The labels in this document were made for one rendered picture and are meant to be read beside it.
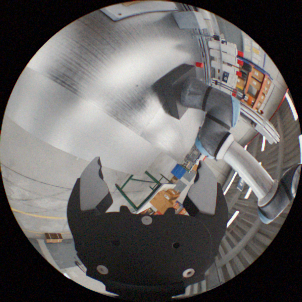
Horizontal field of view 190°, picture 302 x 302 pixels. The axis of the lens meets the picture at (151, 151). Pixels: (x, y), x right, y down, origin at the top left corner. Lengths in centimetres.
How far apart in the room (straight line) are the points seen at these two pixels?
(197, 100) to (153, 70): 19
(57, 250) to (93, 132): 466
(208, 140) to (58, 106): 44
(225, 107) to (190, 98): 13
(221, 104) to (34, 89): 49
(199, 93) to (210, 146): 19
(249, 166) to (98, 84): 47
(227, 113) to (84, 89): 41
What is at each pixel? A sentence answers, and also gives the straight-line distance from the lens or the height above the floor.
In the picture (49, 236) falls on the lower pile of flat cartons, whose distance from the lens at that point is 370.
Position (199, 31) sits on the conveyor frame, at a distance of 63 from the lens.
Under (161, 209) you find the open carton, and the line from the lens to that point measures 179.
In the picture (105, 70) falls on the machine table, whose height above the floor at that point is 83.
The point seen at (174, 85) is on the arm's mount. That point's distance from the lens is 34.
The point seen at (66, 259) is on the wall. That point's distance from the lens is 473.
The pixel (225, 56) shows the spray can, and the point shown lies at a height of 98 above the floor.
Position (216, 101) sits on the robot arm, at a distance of 37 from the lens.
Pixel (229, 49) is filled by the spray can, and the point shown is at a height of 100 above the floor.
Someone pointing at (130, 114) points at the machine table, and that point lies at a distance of 30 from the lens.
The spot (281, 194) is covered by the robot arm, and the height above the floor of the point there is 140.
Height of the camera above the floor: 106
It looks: 28 degrees down
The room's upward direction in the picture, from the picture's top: 127 degrees clockwise
